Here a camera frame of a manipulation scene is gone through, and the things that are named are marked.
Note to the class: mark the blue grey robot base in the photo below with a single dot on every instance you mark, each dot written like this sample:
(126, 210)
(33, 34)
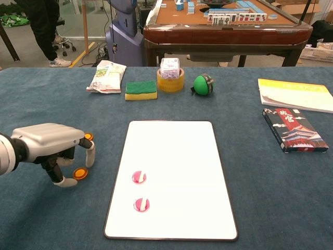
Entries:
(125, 44)

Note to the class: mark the green material pile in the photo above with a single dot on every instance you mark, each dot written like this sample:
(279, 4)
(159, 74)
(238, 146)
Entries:
(13, 20)

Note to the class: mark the mahjong tiles with black prints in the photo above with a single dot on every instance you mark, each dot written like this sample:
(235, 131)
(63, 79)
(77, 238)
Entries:
(220, 20)

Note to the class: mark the black bag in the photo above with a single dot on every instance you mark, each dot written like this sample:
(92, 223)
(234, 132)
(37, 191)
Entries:
(322, 31)

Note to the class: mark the white purple tissue pack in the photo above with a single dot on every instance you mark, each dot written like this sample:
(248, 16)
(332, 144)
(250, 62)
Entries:
(169, 67)

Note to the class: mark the dark red patterned box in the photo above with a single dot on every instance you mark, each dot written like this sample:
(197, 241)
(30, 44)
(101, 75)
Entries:
(296, 130)

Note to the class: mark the black bowl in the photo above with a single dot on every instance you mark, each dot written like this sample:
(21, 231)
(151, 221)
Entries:
(216, 2)

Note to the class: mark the white snack bag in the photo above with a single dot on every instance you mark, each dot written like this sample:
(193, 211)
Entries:
(106, 78)

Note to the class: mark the yellow tape roll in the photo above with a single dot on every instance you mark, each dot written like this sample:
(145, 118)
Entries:
(170, 87)

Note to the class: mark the white magnetic board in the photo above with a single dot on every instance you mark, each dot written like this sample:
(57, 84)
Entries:
(182, 169)

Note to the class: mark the pink disc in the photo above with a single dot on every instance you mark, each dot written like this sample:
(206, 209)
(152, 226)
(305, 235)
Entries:
(139, 177)
(141, 204)

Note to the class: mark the green yellow sponge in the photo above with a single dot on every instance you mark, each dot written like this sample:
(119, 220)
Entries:
(141, 89)

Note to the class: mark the mahjong tiles with red prints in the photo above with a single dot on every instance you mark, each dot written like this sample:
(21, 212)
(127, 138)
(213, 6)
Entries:
(248, 17)

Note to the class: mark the blue felt table cover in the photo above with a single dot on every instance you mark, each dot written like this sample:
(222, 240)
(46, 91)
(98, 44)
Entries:
(52, 221)

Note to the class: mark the blue backed mahjong tile wall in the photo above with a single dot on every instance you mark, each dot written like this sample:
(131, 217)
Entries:
(226, 11)

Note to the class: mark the wooden pole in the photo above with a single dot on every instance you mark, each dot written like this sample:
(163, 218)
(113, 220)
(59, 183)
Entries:
(84, 26)

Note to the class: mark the black table leg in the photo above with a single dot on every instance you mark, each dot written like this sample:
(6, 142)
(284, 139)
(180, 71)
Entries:
(10, 47)

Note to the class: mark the single blue mahjong tile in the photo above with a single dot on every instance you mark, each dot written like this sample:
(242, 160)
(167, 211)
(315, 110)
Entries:
(272, 16)

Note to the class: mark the brown mahjong table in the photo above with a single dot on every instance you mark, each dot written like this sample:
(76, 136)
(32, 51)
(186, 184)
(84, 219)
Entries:
(221, 36)

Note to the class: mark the person in black trousers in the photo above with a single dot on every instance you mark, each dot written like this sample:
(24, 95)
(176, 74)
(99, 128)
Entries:
(41, 26)

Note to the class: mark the white plastic basket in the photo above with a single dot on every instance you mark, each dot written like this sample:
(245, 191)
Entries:
(316, 54)

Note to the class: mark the black office chair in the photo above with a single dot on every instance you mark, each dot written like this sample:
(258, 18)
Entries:
(63, 41)

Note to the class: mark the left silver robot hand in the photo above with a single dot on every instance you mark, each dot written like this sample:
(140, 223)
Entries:
(49, 138)

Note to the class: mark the yellow white notebook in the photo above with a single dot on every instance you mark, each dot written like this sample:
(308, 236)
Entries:
(296, 96)

